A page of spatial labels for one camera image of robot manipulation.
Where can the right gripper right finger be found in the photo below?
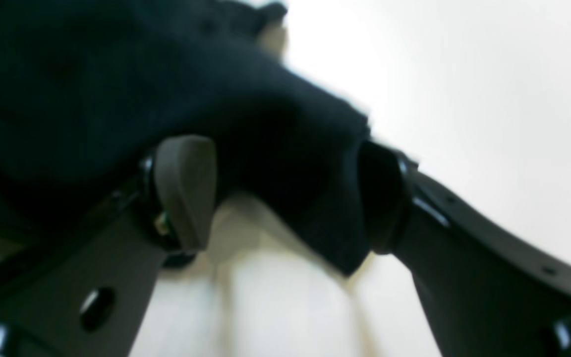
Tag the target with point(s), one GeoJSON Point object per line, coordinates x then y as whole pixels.
{"type": "Point", "coordinates": [485, 292]}

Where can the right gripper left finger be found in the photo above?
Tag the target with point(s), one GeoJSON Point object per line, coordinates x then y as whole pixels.
{"type": "Point", "coordinates": [83, 291]}

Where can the black t-shirt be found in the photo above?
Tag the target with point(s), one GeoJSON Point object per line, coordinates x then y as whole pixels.
{"type": "Point", "coordinates": [88, 87]}

